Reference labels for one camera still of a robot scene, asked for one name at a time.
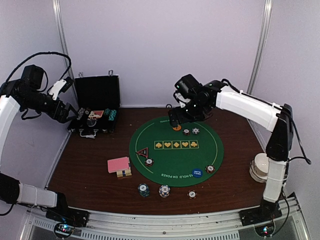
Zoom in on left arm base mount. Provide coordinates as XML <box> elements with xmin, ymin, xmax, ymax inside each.
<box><xmin>44</xmin><ymin>208</ymin><xmax>90</xmax><ymax>240</ymax></box>

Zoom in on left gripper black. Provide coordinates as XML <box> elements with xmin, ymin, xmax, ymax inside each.
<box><xmin>22</xmin><ymin>89</ymin><xmax>79</xmax><ymax>123</ymax></box>

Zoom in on blue tan chip row case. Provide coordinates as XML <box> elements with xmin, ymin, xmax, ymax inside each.
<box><xmin>77</xmin><ymin>108</ymin><xmax>85</xmax><ymax>121</ymax></box>

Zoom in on orange big blind button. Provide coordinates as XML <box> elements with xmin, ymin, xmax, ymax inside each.
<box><xmin>172</xmin><ymin>125</ymin><xmax>182</xmax><ymax>131</ymax></box>

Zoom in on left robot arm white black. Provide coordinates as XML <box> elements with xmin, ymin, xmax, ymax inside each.
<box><xmin>0</xmin><ymin>51</ymin><xmax>78</xmax><ymax>222</ymax></box>

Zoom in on blue tan chip stack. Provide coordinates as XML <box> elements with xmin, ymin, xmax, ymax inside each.
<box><xmin>158</xmin><ymin>185</ymin><xmax>171</xmax><ymax>198</ymax></box>

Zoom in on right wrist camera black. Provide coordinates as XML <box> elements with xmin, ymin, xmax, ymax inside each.
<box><xmin>174</xmin><ymin>73</ymin><xmax>203</xmax><ymax>99</ymax></box>

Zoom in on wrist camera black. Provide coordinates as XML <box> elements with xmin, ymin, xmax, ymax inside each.
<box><xmin>174</xmin><ymin>73</ymin><xmax>203</xmax><ymax>99</ymax></box>
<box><xmin>21</xmin><ymin>64</ymin><xmax>49</xmax><ymax>91</ymax></box>

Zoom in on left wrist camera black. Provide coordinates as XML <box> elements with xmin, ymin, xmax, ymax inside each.
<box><xmin>21</xmin><ymin>64</ymin><xmax>49</xmax><ymax>91</ymax></box>

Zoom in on playing cards in case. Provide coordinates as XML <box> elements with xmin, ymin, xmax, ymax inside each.
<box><xmin>88</xmin><ymin>110</ymin><xmax>104</xmax><ymax>119</ymax></box>

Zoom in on triangular black red dealer button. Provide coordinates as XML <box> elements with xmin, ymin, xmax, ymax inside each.
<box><xmin>135</xmin><ymin>147</ymin><xmax>149</xmax><ymax>159</ymax></box>

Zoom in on brown orange chip stack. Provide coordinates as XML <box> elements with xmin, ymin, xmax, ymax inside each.
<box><xmin>187</xmin><ymin>190</ymin><xmax>197</xmax><ymax>199</ymax></box>

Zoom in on teal chip row in case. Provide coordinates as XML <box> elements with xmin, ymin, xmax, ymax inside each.
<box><xmin>103</xmin><ymin>108</ymin><xmax>118</xmax><ymax>121</ymax></box>

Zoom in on clear round dealer puck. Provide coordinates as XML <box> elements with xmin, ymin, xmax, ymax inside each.
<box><xmin>86</xmin><ymin>118</ymin><xmax>97</xmax><ymax>128</ymax></box>

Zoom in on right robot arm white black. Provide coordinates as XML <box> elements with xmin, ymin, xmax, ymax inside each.
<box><xmin>168</xmin><ymin>74</ymin><xmax>299</xmax><ymax>221</ymax></box>

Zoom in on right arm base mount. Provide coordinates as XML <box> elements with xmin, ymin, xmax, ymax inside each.
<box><xmin>239</xmin><ymin>207</ymin><xmax>283</xmax><ymax>238</ymax></box>

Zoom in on round green poker mat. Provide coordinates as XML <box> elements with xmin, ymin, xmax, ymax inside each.
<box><xmin>129</xmin><ymin>116</ymin><xmax>224</xmax><ymax>187</ymax></box>

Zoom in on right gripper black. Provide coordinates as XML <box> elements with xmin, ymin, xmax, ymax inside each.
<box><xmin>169</xmin><ymin>98</ymin><xmax>209</xmax><ymax>128</ymax></box>

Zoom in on stacked white bowls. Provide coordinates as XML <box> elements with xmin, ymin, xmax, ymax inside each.
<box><xmin>249</xmin><ymin>153</ymin><xmax>269</xmax><ymax>184</ymax></box>

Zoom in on silver case handle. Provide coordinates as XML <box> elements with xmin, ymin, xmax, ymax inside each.
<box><xmin>79</xmin><ymin>132</ymin><xmax>97</xmax><ymax>139</ymax></box>

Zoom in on blue small blind button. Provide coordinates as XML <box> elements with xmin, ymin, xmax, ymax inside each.
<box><xmin>191</xmin><ymin>168</ymin><xmax>203</xmax><ymax>178</ymax></box>

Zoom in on blue green chip stack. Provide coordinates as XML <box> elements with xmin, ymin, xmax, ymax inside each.
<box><xmin>137</xmin><ymin>183</ymin><xmax>150</xmax><ymax>198</ymax></box>

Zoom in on black poker chip case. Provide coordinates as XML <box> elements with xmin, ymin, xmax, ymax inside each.
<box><xmin>67</xmin><ymin>75</ymin><xmax>121</xmax><ymax>134</ymax></box>

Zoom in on red-backed card deck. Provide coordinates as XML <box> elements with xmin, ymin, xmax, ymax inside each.
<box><xmin>107</xmin><ymin>156</ymin><xmax>132</xmax><ymax>178</ymax></box>

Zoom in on aluminium front rail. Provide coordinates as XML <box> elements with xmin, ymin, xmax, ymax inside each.
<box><xmin>18</xmin><ymin>196</ymin><xmax>311</xmax><ymax>240</ymax></box>

